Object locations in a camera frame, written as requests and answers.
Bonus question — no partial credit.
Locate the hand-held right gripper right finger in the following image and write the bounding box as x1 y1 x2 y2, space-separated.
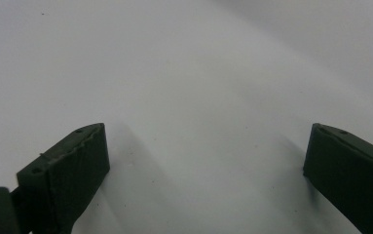
302 122 373 234

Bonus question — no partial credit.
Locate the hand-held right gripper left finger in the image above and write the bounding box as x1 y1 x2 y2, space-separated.
10 122 111 234

